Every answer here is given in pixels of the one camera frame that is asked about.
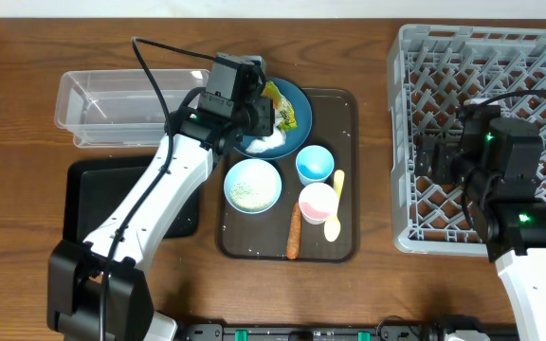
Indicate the white pink cup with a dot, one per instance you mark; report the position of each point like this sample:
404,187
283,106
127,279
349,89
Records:
318,202

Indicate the dark blue plate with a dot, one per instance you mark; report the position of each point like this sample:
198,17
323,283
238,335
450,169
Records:
294,138

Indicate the orange carrot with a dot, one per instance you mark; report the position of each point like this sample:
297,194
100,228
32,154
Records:
293,241

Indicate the black waste bin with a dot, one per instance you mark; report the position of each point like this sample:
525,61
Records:
95,188

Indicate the light blue cup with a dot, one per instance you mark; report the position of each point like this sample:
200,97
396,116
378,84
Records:
314,164

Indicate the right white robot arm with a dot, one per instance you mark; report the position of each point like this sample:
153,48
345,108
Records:
494,162

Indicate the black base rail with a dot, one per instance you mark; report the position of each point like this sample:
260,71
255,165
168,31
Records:
390,328

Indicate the white tissue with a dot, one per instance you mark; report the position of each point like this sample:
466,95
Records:
261,145

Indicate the light blue rice bowl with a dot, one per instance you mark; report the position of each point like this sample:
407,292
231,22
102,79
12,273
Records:
252,186

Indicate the yellow plastic spoon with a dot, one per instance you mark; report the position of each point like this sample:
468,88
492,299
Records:
332,226

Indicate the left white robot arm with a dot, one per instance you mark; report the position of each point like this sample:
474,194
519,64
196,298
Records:
97,288

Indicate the clear plastic waste bin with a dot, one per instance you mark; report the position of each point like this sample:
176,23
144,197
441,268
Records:
109,109

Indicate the dark brown serving tray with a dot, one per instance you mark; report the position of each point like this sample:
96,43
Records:
263,236

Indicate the yellow snack wrapper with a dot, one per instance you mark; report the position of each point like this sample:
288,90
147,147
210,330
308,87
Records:
285,118

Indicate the grey dishwasher rack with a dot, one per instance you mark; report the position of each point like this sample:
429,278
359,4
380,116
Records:
432,70

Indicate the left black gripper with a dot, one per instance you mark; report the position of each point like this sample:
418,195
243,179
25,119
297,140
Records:
263,113

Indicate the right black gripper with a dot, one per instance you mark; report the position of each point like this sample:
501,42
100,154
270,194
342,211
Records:
441,170

